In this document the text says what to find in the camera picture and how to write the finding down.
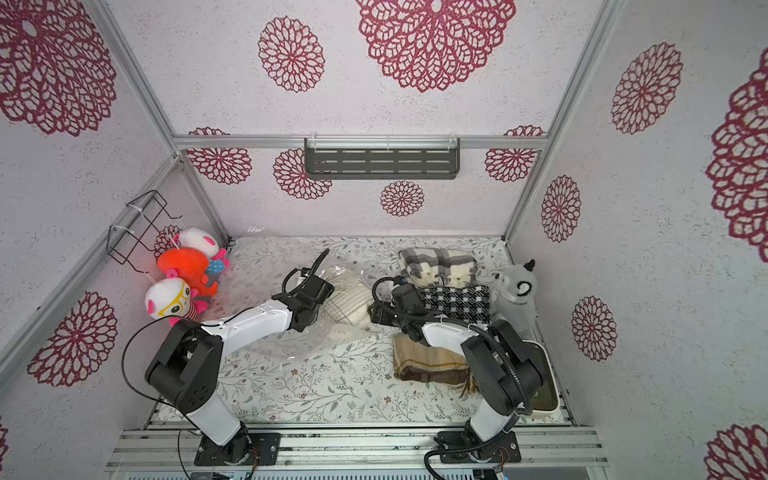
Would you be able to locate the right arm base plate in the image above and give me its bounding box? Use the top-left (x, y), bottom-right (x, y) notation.
top-left (434, 431), bottom-right (522, 464)

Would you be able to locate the clear plastic vacuum bag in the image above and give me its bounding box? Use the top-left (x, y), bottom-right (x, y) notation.
top-left (202, 247), bottom-right (382, 359)

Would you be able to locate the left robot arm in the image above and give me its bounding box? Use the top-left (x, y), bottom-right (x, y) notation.
top-left (145, 275), bottom-right (335, 451)

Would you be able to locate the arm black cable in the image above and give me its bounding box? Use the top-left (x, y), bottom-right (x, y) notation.
top-left (280, 248), bottom-right (332, 298)
top-left (370, 275), bottom-right (535, 418)

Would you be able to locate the cream knitted scarf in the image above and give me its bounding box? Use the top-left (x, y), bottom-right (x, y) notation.
top-left (319, 274), bottom-right (373, 330)

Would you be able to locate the grey wall shelf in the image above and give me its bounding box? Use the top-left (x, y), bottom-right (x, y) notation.
top-left (303, 138), bottom-right (460, 180)

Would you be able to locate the grey raccoon plush toy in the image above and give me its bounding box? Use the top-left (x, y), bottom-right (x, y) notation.
top-left (490, 259), bottom-right (538, 340)

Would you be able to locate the white box with green inside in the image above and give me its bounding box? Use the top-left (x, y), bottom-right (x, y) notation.
top-left (523, 340), bottom-right (561, 420)

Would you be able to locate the white plush doll with glasses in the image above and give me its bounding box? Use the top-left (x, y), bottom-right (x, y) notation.
top-left (144, 270), bottom-right (208, 325)

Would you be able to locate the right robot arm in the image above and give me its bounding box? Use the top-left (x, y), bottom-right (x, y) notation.
top-left (371, 277), bottom-right (545, 442)

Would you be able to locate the red orange plush toy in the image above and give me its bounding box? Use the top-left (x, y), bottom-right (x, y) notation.
top-left (156, 248), bottom-right (218, 297)

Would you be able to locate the black white houndstooth scarf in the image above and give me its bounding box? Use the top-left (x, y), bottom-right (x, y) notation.
top-left (417, 285), bottom-right (491, 324)

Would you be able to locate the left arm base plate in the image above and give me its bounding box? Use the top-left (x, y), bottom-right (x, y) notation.
top-left (193, 432), bottom-right (282, 467)

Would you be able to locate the black wire basket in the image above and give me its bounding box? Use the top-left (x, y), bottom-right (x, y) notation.
top-left (105, 189), bottom-right (182, 273)

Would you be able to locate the grey cream plaid scarf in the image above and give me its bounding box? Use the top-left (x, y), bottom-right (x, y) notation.
top-left (398, 248), bottom-right (478, 288)

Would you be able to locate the white pink plush toy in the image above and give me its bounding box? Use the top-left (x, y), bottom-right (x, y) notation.
top-left (173, 228), bottom-right (230, 275)

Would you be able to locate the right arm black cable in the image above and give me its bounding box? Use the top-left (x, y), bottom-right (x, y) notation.
top-left (370, 275), bottom-right (535, 418)

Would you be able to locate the beige brown fringed scarf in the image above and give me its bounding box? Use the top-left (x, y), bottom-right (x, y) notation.
top-left (392, 334), bottom-right (477, 398)

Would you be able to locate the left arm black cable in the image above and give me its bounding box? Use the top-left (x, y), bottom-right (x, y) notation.
top-left (280, 248), bottom-right (332, 298)

